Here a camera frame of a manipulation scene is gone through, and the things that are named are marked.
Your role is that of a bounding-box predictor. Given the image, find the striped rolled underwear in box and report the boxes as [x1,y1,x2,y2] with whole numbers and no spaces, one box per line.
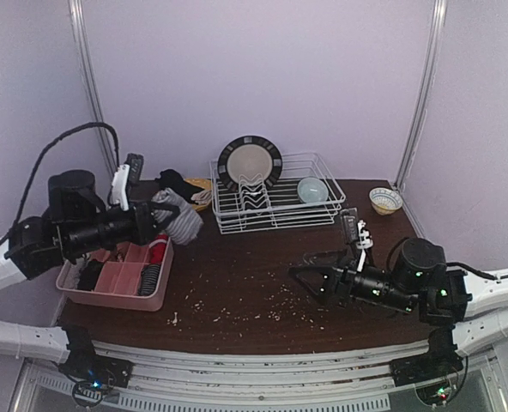
[137,264,161,296]

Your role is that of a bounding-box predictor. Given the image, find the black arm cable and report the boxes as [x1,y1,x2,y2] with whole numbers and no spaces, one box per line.
[0,122,122,261]
[446,261,502,282]

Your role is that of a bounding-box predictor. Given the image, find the grey white striped underwear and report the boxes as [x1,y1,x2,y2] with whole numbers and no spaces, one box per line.
[151,188,203,245]

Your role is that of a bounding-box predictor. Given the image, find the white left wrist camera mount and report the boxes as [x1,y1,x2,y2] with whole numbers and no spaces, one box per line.
[107,153,144,211]

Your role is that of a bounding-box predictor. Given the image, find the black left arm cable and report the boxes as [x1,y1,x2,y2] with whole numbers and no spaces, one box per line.
[0,122,122,261]

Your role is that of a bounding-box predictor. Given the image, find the aluminium front rail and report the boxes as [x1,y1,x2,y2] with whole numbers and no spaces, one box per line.
[8,342,508,411]

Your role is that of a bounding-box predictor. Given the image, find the black sock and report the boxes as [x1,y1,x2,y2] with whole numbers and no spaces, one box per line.
[154,169,203,203]

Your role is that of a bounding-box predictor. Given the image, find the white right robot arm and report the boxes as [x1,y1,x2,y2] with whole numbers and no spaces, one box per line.
[288,238,508,361]

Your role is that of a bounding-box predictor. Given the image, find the red rolled cloth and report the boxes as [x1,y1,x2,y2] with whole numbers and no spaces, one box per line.
[148,233,169,264]

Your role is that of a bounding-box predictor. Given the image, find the black rimmed beige plate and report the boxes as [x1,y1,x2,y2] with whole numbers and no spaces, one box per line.
[216,136,283,192]

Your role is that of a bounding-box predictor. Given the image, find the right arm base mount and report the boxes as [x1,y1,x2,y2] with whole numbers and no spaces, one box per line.
[390,352,469,409]

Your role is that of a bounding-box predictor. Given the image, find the right aluminium frame post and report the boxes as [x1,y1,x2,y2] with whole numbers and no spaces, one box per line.
[394,0,448,191]

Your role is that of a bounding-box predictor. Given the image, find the pink plastic organizer box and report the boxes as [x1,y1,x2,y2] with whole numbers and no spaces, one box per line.
[56,239,173,312]

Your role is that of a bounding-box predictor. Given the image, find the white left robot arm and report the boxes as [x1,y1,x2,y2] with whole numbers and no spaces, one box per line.
[0,170,183,385]

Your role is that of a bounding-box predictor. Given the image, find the black rolled cloth in box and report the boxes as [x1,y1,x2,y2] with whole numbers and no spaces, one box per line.
[76,259,104,292]

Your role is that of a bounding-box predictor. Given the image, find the left aluminium frame post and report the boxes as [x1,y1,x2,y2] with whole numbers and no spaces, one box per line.
[67,0,118,181]

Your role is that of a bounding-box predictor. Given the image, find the white beige striped sock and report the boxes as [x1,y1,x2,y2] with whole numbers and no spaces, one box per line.
[191,190,212,206]

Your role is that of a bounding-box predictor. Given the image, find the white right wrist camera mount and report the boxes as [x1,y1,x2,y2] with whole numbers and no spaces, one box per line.
[340,208,373,264]

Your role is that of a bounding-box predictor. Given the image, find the light blue bowl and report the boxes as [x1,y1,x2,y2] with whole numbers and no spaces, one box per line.
[297,177,329,203]

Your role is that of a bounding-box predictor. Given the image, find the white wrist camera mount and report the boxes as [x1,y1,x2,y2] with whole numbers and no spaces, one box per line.
[340,208,373,264]
[107,153,144,211]

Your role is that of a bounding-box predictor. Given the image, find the yellow plate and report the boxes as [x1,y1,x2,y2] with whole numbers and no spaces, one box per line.
[184,178,213,212]

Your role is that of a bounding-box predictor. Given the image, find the white wire dish rack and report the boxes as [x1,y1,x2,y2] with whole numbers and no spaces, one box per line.
[209,152,346,234]

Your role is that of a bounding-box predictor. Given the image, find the aluminium frame post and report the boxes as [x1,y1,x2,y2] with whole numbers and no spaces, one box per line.
[67,0,118,181]
[394,0,448,191]

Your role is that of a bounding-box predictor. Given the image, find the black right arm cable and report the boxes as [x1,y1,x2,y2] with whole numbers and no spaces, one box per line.
[446,261,502,282]

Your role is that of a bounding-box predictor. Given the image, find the patterned ceramic bowl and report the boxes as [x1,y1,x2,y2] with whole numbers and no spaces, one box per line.
[369,187,403,215]

